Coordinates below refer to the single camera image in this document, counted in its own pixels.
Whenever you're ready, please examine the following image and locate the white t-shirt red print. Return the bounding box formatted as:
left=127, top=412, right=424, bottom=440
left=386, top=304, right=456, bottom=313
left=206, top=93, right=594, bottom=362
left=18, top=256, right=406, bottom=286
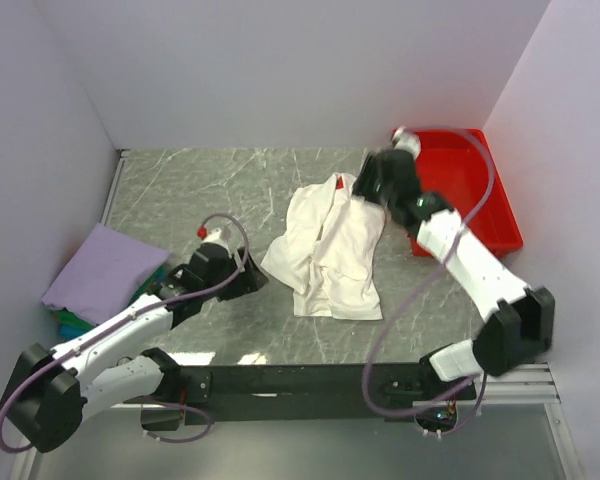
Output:
left=261, top=173, right=385, bottom=321

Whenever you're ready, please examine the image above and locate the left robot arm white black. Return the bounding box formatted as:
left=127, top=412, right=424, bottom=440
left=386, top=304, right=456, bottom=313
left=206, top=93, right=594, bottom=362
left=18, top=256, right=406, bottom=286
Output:
left=0, top=242, right=268, bottom=453

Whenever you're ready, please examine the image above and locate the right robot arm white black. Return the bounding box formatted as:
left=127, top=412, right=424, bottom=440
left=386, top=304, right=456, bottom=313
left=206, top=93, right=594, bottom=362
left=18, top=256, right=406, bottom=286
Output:
left=352, top=148, right=555, bottom=399

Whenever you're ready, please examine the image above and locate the red plastic bin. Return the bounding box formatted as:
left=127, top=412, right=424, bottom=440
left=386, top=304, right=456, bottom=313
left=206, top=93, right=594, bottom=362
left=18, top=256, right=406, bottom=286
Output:
left=416, top=129, right=523, bottom=258

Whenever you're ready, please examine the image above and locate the folded lavender t-shirt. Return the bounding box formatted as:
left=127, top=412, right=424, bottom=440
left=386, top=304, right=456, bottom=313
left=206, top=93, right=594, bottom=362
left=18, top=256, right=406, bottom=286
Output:
left=41, top=223, right=170, bottom=326

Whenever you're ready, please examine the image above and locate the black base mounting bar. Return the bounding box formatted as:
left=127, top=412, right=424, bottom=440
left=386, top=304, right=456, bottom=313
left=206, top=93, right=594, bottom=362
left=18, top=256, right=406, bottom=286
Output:
left=160, top=363, right=460, bottom=423

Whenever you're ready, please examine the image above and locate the folded green t-shirt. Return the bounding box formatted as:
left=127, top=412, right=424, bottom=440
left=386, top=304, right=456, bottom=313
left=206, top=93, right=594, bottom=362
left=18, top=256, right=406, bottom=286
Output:
left=49, top=264, right=166, bottom=328

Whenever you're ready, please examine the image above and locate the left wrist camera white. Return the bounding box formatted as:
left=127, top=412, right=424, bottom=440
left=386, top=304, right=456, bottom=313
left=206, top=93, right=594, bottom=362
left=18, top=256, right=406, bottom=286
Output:
left=197, top=226, right=231, bottom=250

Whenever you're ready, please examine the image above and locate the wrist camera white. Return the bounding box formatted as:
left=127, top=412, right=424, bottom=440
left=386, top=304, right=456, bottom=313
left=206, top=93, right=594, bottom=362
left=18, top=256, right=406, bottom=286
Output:
left=197, top=226, right=231, bottom=250
left=391, top=126, right=421, bottom=159

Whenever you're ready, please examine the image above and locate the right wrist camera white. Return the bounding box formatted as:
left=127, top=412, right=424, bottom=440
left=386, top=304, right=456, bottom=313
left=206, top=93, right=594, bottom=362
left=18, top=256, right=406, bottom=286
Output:
left=391, top=126, right=421, bottom=159

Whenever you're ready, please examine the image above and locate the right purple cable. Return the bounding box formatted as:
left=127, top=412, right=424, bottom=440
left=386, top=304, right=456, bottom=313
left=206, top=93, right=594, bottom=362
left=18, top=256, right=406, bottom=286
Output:
left=361, top=126, right=497, bottom=419

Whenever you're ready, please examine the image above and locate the aluminium rail frame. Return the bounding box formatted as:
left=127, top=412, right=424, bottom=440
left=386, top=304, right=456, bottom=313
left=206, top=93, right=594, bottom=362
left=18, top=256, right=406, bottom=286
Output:
left=9, top=363, right=586, bottom=480

